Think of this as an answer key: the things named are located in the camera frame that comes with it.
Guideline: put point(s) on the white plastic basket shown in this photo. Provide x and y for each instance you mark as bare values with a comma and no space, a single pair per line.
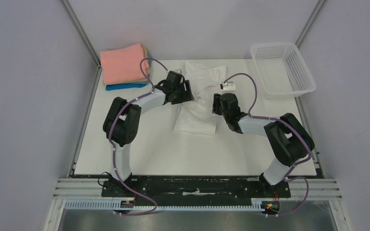
281,70

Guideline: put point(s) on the pink folded t shirt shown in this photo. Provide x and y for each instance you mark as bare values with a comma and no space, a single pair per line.
123,63

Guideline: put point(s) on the white t shirt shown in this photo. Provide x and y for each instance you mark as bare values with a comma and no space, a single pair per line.
196,116

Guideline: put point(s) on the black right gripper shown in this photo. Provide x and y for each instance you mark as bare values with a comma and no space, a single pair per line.
217,104

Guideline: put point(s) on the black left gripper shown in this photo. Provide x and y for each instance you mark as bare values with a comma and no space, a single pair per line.
187,96

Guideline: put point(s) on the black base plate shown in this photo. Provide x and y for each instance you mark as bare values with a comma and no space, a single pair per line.
184,190

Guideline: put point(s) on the white cable duct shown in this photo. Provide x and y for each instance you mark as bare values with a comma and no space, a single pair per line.
111,204

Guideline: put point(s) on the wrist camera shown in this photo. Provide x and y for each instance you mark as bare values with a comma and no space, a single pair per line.
227,87
178,71

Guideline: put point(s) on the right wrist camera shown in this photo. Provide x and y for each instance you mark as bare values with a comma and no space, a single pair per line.
227,87

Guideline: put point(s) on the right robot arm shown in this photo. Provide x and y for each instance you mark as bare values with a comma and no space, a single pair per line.
289,140

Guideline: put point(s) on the aluminium frame rail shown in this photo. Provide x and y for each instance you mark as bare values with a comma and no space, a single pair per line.
302,191

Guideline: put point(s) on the blue folded t shirt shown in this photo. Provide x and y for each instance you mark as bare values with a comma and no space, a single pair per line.
124,74

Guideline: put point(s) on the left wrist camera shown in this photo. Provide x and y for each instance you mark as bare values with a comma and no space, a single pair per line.
178,71

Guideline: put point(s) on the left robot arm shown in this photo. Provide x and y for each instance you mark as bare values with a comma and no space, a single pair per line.
122,120

